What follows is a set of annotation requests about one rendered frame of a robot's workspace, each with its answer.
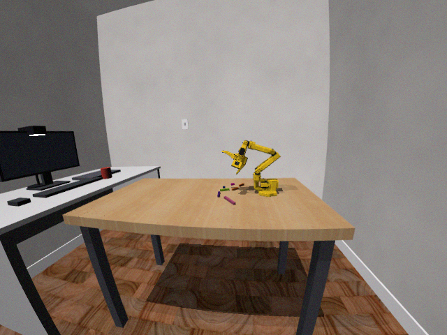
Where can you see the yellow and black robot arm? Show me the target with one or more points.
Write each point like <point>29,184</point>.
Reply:
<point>268,185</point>

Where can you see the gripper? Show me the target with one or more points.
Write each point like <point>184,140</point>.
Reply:
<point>239,161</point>

